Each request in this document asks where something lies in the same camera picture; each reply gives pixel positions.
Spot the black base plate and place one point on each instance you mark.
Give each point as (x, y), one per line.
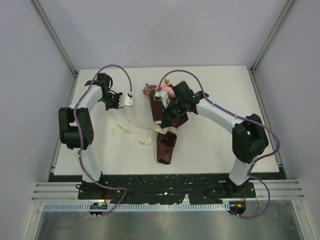
(164, 189)

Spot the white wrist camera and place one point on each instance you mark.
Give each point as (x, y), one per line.
(159, 95)
(128, 100)

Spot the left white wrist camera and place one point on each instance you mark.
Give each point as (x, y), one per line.
(128, 100)

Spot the aluminium corner post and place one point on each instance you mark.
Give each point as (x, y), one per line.
(273, 33)
(53, 34)

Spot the white slotted cable duct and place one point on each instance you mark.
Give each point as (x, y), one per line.
(98, 207)

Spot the red wrapping paper sheet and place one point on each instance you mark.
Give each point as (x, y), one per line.
(166, 137)

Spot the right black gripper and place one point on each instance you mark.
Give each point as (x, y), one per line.
(168, 119)

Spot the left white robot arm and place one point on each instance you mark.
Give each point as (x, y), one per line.
(76, 129)

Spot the aluminium frame rail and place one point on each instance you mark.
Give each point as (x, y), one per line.
(288, 189)

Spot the dusty pink flower stem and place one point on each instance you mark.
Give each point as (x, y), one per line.
(149, 89)

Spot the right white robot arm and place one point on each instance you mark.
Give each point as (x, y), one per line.
(249, 138)

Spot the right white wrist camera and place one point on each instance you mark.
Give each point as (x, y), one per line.
(159, 95)

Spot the left aluminium corner post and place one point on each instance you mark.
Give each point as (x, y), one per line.
(53, 34)

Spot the cream ribbon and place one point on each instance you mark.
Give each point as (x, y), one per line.
(143, 134)

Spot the right aluminium corner post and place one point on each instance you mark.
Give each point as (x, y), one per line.
(273, 33)

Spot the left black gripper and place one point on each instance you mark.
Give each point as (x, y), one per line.
(116, 106)

